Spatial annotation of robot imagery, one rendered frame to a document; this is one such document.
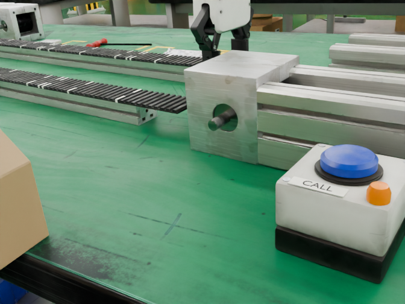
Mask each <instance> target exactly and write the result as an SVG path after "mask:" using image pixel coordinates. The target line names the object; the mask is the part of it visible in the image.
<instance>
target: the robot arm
mask: <svg viewBox="0 0 405 304"><path fill-rule="evenodd" d="M253 14H254V10H253V8H252V7H251V6H250V0H193V24H192V25H191V27H190V30H191V32H192V34H193V35H194V37H195V40H196V42H197V44H198V45H199V49H200V50H202V62H204V61H207V60H210V59H212V58H214V57H217V56H219V55H221V50H217V49H218V45H219V41H220V38H221V33H225V32H227V31H231V32H232V35H233V37H234V38H232V39H231V50H237V51H249V38H250V28H251V26H252V25H251V24H252V22H251V21H252V18H253ZM214 28H215V29H214ZM213 29H214V30H213ZM209 36H213V40H212V41H211V40H210V38H209Z"/></svg>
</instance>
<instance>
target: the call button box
mask: <svg viewBox="0 0 405 304"><path fill-rule="evenodd" d="M330 147H332V145H326V144H316V145H315V146H314V147H313V148H312V149H311V150H310V151H309V152H308V153H307V154H306V155H305V156H304V157H303V158H302V159H300V160H299V161H298V162H297V163H296V164H295V165H294V166H293V167H292V168H291V169H290V170H289V171H288V172H287V173H286V174H284V175H283V176H282V177H281V178H280V179H279V180H278V181H277V183H276V186H275V222H276V223H277V227H276V228H275V248H276V249H277V250H280V251H283V252H286V253H289V254H292V255H295V256H298V257H301V258H303V259H306V260H309V261H312V262H316V263H318V264H321V265H324V266H326V267H330V268H333V269H335V270H339V271H342V272H344V273H347V274H350V275H353V276H356V277H359V278H362V279H365V280H368V281H370V282H374V283H381V282H382V280H383V278H384V276H385V274H386V272H387V270H388V268H389V266H390V264H391V262H392V260H393V258H394V256H395V254H396V252H397V250H398V248H399V246H400V244H401V242H402V240H403V238H404V236H405V159H399V158H395V157H389V156H383V155H379V154H376V155H377V157H378V170H377V171H376V172H375V173H374V174H372V175H370V176H367V177H362V178H344V177H338V176H334V175H332V174H329V173H327V172H325V171H324V170H323V169H322V168H321V166H320V158H321V153H322V152H323V151H325V150H326V149H328V148H330ZM376 181H379V182H385V183H387V184H388V185H389V187H390V190H391V193H392V194H391V202H390V203H389V204H387V205H385V206H377V205H373V204H371V203H368V202H367V200H366V190H367V188H368V186H369V185H370V184H371V183H372V182H376Z"/></svg>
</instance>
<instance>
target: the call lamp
mask: <svg viewBox="0 0 405 304"><path fill-rule="evenodd" d="M391 194H392V193H391V190H390V187H389V185H388V184H387V183H385V182H379V181H376V182H372V183H371V184H370V185H369V186H368V188H367V190H366V200H367V202H368V203H371V204H373V205H377V206H385V205H387V204H389V203H390V202H391Z"/></svg>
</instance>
